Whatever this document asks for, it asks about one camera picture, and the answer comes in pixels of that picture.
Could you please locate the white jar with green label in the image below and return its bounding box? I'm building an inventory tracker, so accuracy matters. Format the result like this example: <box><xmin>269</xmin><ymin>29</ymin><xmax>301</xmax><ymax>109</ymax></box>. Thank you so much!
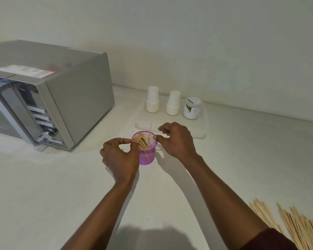
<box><xmin>183</xmin><ymin>97</ymin><xmax>203</xmax><ymax>120</ymax></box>

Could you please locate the white plastic tray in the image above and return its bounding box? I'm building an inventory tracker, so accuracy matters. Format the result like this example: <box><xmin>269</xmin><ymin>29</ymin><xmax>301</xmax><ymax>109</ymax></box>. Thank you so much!
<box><xmin>134</xmin><ymin>97</ymin><xmax>209</xmax><ymax>140</ymax></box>

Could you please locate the person's right forearm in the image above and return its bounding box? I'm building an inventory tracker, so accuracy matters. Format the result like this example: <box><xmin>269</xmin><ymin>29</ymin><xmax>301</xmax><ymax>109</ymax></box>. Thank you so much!
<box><xmin>182</xmin><ymin>156</ymin><xmax>271</xmax><ymax>250</ymax></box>

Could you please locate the purple mesh cup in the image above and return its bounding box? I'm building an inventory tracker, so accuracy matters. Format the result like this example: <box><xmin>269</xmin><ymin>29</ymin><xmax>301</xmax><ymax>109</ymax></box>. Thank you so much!
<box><xmin>131</xmin><ymin>130</ymin><xmax>158</xmax><ymax>166</ymax></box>

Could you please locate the maroon right sleeve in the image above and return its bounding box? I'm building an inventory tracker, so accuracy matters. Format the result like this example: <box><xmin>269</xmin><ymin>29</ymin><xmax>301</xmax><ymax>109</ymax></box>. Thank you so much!
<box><xmin>241</xmin><ymin>227</ymin><xmax>294</xmax><ymax>250</ymax></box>

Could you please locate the person's left forearm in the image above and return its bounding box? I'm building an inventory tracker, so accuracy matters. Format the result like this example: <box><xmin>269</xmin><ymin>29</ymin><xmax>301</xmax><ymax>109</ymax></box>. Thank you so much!
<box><xmin>61</xmin><ymin>179</ymin><xmax>136</xmax><ymax>250</ymax></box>

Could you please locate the person's left hand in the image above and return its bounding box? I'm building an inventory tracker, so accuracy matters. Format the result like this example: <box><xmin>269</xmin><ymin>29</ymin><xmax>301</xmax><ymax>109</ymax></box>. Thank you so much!
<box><xmin>100</xmin><ymin>137</ymin><xmax>141</xmax><ymax>185</ymax></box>

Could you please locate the silver microwave oven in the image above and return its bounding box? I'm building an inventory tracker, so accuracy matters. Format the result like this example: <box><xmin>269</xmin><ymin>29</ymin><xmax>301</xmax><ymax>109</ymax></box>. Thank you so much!
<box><xmin>0</xmin><ymin>40</ymin><xmax>115</xmax><ymax>152</ymax></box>

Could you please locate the person's right hand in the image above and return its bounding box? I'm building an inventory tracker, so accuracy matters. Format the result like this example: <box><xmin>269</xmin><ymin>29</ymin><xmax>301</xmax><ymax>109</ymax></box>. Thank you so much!
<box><xmin>156</xmin><ymin>122</ymin><xmax>199</xmax><ymax>164</ymax></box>

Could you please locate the stack of white paper cups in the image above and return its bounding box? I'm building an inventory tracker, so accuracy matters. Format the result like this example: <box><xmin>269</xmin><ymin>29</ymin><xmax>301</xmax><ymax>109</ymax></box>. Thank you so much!
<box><xmin>146</xmin><ymin>86</ymin><xmax>160</xmax><ymax>113</ymax></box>
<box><xmin>166</xmin><ymin>90</ymin><xmax>181</xmax><ymax>116</ymax></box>

